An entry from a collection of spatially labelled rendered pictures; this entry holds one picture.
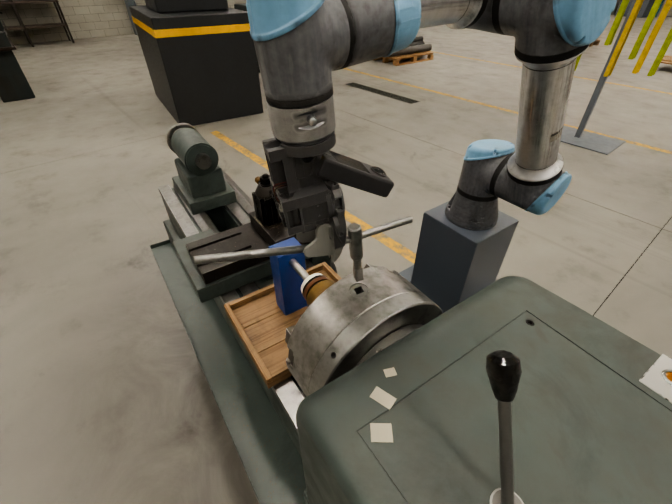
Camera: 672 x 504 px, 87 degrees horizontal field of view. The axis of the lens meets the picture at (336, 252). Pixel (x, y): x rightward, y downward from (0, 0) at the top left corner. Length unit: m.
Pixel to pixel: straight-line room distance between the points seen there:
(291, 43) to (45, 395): 2.25
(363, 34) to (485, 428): 0.47
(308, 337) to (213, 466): 1.29
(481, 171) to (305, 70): 0.71
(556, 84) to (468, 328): 0.47
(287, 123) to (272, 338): 0.73
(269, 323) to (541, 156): 0.81
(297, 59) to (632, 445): 0.57
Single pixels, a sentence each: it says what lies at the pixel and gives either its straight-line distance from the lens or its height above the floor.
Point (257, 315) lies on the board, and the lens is 1.09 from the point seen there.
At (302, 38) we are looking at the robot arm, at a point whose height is 1.64.
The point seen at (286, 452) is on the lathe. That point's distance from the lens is 1.25.
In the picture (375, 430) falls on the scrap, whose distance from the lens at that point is 0.48.
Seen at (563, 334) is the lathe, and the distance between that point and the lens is 0.65.
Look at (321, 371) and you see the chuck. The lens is 0.63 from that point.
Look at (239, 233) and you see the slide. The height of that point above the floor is 0.97.
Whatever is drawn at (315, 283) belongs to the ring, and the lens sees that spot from 0.83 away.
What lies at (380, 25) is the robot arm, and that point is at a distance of 0.44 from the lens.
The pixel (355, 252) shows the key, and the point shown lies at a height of 1.34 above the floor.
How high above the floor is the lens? 1.69
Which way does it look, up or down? 39 degrees down
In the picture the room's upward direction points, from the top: straight up
